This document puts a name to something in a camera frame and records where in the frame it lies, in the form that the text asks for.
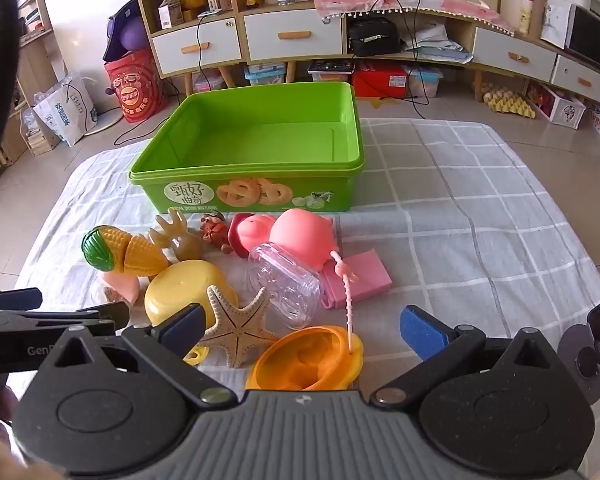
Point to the yellow egg tray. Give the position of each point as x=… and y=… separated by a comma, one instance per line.
x=507, y=102

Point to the tan starfish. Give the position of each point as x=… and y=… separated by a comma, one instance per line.
x=237, y=327

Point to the peach toy slice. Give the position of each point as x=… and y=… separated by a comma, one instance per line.
x=122, y=285

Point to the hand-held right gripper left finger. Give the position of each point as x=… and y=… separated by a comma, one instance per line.
x=185, y=324

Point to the yellow round tin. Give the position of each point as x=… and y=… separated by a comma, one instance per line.
x=194, y=1

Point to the white cabinet drawer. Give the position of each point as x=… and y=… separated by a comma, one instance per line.
x=292, y=35
x=512, y=55
x=577, y=80
x=200, y=47

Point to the white shopping bag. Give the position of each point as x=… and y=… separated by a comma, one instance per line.
x=65, y=110

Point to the white bottle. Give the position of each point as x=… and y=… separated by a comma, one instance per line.
x=530, y=7

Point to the small brown crab figurine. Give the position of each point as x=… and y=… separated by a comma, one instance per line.
x=212, y=230

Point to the white red printed box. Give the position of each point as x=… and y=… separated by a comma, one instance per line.
x=557, y=107

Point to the toy corn cob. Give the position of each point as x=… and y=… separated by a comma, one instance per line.
x=140, y=255

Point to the folded clothes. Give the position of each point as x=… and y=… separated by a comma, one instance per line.
x=437, y=45

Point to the small white carton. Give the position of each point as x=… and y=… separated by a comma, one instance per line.
x=170, y=12

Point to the clear plastic case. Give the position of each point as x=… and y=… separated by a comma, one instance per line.
x=285, y=285

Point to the clear plastic storage box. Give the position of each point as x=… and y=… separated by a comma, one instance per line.
x=425, y=82

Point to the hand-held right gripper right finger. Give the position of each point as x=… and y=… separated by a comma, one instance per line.
x=422, y=332

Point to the grey checked cloth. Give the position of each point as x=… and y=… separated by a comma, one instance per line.
x=455, y=210

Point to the red printed bucket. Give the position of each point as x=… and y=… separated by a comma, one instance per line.
x=137, y=90

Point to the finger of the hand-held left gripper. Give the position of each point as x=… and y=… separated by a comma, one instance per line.
x=80, y=317
x=17, y=299

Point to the microwave oven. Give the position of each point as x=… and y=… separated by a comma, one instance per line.
x=592, y=35

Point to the large pink pig toy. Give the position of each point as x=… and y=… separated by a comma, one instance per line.
x=300, y=235

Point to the green plastic cookie box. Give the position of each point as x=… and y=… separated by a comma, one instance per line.
x=260, y=135

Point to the blue-lid plastic box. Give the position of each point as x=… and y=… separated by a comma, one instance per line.
x=265, y=75

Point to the wooden cabinet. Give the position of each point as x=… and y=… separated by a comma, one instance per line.
x=295, y=5

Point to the wooden desk shelf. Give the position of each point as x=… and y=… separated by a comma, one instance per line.
x=35, y=60

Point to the pink fringed cloth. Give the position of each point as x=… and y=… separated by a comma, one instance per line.
x=360, y=0

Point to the orange plastic bowl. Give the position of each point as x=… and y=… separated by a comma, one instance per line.
x=305, y=360

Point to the black bag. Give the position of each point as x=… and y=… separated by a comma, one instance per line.
x=375, y=37

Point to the yellow plastic bowl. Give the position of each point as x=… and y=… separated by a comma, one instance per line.
x=180, y=285

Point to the purple ball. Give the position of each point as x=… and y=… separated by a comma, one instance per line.
x=132, y=35

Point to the tan fuzzy cloth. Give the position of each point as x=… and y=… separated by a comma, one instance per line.
x=10, y=460

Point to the pink rectangular box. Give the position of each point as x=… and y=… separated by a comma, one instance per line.
x=365, y=275

